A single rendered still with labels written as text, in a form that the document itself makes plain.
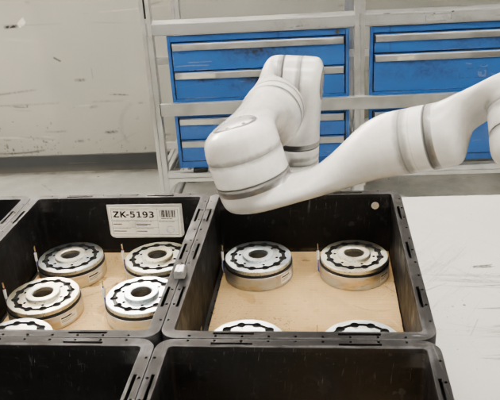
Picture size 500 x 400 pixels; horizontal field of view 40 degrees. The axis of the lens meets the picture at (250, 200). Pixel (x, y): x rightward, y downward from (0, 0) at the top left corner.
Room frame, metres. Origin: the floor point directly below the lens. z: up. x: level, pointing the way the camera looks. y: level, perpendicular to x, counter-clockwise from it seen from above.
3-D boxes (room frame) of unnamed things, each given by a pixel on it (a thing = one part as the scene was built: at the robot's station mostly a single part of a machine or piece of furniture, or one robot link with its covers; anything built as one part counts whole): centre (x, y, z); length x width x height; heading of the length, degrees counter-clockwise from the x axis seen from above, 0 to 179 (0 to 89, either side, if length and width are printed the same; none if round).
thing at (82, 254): (0.96, 0.29, 0.86); 0.05 x 0.05 x 0.01
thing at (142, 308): (0.83, 0.16, 0.86); 0.10 x 0.10 x 0.01
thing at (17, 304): (0.85, 0.30, 0.86); 0.10 x 0.10 x 0.01
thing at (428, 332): (0.81, -0.06, 0.92); 0.40 x 0.30 x 0.02; 173
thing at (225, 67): (2.72, -0.07, 0.60); 0.72 x 0.03 x 0.56; 85
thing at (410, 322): (0.81, -0.06, 0.87); 0.40 x 0.30 x 0.11; 173
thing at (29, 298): (0.85, 0.30, 0.86); 0.05 x 0.05 x 0.01
